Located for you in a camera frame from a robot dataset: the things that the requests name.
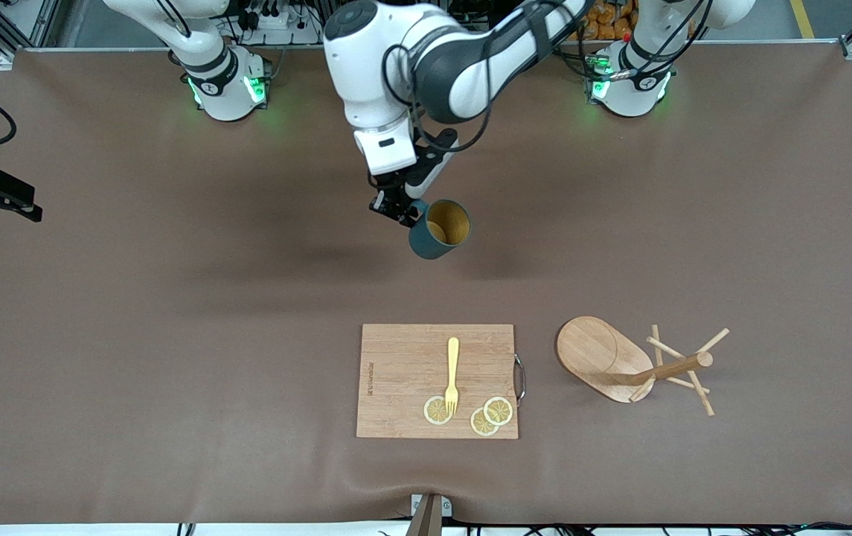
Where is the dark green cup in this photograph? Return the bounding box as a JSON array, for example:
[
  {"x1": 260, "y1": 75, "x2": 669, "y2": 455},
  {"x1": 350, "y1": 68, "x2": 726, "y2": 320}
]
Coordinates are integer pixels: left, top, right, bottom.
[{"x1": 408, "y1": 198, "x2": 472, "y2": 261}]

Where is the wooden cup rack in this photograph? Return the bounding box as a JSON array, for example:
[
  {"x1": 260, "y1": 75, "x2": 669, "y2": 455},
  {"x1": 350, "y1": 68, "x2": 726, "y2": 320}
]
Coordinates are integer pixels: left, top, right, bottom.
[{"x1": 555, "y1": 316, "x2": 731, "y2": 418}]

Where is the brown table mat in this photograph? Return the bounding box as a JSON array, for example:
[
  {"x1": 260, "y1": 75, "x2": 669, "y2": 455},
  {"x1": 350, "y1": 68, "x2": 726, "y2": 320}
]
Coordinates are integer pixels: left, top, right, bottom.
[{"x1": 0, "y1": 43, "x2": 852, "y2": 526}]

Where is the yellow plastic fork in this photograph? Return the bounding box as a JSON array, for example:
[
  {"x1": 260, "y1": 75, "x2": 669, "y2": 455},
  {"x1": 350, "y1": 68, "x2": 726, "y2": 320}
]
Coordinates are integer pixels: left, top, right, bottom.
[{"x1": 444, "y1": 336, "x2": 461, "y2": 416}]

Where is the wooden cutting board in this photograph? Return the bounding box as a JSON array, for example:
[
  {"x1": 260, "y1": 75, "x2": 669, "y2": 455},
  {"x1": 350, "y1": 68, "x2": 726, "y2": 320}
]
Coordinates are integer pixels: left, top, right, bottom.
[{"x1": 356, "y1": 323, "x2": 527, "y2": 440}]

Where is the white power strip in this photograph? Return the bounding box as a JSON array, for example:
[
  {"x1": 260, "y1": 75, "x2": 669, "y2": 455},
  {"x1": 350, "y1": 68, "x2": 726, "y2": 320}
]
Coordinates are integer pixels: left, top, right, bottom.
[{"x1": 236, "y1": 0, "x2": 322, "y2": 45}]

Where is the lemon slice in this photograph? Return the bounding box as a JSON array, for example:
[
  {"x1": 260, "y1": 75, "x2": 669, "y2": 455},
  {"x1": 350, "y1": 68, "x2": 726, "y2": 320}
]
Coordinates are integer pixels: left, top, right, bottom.
[
  {"x1": 423, "y1": 395, "x2": 455, "y2": 426},
  {"x1": 470, "y1": 407, "x2": 501, "y2": 438},
  {"x1": 483, "y1": 396, "x2": 514, "y2": 427}
]

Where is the pile of orange packets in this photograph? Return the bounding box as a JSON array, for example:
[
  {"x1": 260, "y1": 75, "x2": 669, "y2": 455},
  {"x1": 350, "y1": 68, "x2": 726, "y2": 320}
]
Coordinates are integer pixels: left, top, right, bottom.
[{"x1": 571, "y1": 0, "x2": 638, "y2": 42}]

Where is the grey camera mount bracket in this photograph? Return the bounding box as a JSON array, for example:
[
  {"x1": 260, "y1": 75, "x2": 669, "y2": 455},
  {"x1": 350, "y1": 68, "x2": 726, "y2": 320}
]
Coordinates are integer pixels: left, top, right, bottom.
[{"x1": 405, "y1": 493, "x2": 453, "y2": 536}]

